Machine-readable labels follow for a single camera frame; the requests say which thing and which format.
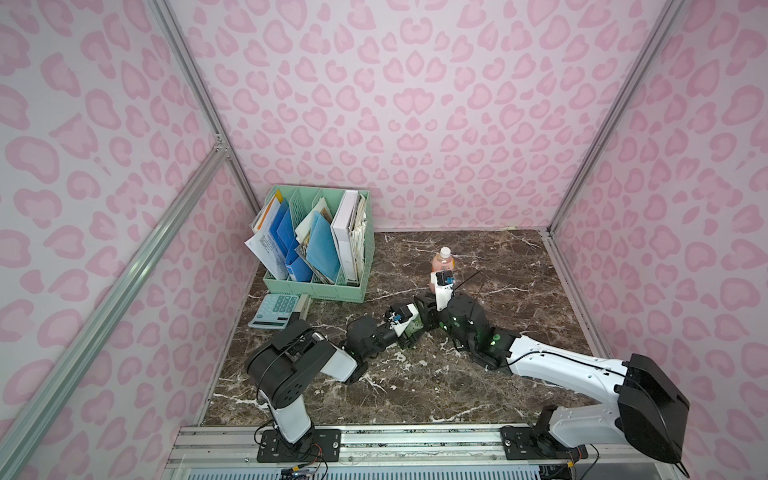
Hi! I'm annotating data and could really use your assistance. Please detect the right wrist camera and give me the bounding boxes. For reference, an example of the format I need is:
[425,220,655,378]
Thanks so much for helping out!
[431,270,454,312]

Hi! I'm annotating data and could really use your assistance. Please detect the light blue folder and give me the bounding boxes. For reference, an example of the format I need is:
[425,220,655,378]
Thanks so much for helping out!
[305,212,340,284]

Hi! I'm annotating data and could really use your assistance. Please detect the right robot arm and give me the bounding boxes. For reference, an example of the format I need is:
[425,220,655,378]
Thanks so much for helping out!
[414,293,690,464]

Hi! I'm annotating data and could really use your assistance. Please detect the pink drink bottle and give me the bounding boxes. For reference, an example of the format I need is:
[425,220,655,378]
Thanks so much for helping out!
[430,249,455,292]

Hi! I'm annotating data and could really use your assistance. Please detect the aluminium mounting rail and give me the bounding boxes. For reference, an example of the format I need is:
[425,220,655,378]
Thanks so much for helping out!
[163,423,681,479]

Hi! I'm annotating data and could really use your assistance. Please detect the green plastic file crate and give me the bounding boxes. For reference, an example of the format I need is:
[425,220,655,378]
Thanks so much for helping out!
[246,185,375,303]

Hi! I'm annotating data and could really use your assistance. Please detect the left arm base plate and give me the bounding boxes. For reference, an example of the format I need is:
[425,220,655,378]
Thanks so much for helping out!
[257,428,342,464]

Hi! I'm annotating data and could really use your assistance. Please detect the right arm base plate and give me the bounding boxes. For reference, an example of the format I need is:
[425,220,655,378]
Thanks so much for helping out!
[500,425,589,463]

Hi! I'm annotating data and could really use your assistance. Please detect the white books stack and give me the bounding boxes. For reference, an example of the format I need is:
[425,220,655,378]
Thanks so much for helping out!
[331,190,366,285]

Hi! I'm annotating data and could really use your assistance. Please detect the white paper sheets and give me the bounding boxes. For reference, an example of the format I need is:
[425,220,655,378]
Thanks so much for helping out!
[245,195,288,280]

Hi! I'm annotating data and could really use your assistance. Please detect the calculator with handset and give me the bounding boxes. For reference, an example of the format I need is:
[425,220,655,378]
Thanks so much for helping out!
[248,293,312,330]

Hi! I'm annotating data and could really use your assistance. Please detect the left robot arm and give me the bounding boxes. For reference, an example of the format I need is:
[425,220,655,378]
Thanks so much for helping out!
[245,304,424,451]

